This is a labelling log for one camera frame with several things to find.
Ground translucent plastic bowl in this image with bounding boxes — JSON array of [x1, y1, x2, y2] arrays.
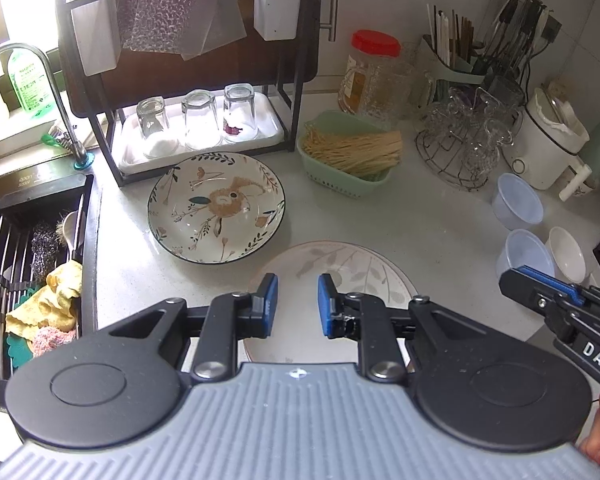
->
[[496, 228, 556, 286], [491, 172, 545, 231]]

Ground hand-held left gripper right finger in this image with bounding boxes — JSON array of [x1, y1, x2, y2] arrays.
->
[[317, 273, 486, 382]]

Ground green chopstick holder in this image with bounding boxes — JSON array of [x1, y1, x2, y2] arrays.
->
[[420, 35, 488, 106]]

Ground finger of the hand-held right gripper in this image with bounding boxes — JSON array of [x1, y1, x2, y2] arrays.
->
[[498, 265, 588, 323]]

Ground metal sink drain rack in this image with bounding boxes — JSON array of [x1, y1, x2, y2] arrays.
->
[[0, 205, 88, 376]]

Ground black sink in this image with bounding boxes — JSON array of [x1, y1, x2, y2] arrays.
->
[[0, 160, 102, 413]]

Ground green silicone pad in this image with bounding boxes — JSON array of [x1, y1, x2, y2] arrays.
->
[[2, 332, 33, 363]]

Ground patterned plastic bag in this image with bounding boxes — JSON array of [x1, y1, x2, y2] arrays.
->
[[117, 0, 201, 53]]

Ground group of clear glass cups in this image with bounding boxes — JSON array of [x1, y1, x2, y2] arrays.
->
[[420, 85, 523, 176]]

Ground bunch of kitchen utensils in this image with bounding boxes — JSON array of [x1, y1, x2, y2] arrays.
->
[[472, 0, 551, 81]]

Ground yellow dish cloth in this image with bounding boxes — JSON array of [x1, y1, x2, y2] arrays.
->
[[5, 260, 83, 336]]

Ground pink scrubber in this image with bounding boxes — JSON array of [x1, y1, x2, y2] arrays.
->
[[30, 327, 76, 358]]

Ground white drip tray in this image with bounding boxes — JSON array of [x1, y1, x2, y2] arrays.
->
[[117, 91, 286, 176]]

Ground wire cup rack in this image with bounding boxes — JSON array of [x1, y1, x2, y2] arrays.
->
[[414, 87, 526, 192]]

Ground green dish soap bottle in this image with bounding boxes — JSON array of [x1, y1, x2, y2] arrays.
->
[[6, 47, 56, 116]]

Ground bundle of dry noodles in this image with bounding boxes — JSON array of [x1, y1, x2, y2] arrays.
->
[[302, 127, 403, 178]]

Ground steel wool scrubber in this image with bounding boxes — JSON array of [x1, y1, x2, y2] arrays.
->
[[30, 220, 62, 277]]

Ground clear drinking glass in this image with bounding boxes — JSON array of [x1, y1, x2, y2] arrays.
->
[[222, 83, 258, 142], [136, 96, 173, 158], [181, 89, 221, 150]]

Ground white cutlery holder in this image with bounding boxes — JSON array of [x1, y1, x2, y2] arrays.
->
[[253, 0, 299, 42], [70, 0, 121, 77]]

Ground white ceramic bowl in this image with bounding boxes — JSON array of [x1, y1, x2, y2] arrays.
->
[[545, 226, 587, 283]]

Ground rabbit print floral plate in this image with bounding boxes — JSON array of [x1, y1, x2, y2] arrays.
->
[[147, 152, 286, 264]]

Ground white ladle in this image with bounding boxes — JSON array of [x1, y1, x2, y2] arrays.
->
[[60, 210, 83, 256]]

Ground chrome faucet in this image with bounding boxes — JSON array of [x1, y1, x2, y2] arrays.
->
[[0, 42, 88, 161]]

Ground pale leaf print plate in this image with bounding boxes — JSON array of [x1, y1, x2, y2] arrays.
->
[[243, 241, 417, 363]]

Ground red lid plastic jar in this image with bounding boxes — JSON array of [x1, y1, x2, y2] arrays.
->
[[337, 30, 402, 116]]

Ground clear plastic bag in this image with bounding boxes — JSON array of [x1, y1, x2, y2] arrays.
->
[[180, 0, 248, 61]]

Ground green handled brush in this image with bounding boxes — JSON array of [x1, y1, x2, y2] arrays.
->
[[41, 125, 81, 150]]

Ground white electric cooking pot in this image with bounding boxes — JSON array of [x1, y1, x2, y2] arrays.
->
[[500, 87, 593, 203]]

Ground metal bar handle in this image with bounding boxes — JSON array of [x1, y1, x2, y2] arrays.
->
[[320, 0, 341, 43]]

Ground green plastic basket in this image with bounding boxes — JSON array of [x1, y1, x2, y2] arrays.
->
[[297, 111, 403, 200]]

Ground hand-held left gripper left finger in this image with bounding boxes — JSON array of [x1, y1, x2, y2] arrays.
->
[[107, 272, 280, 382]]

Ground black metal dish rack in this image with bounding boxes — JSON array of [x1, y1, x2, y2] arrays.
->
[[55, 0, 323, 188]]

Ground textured glass pitcher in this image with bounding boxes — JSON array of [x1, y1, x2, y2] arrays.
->
[[365, 57, 437, 131]]

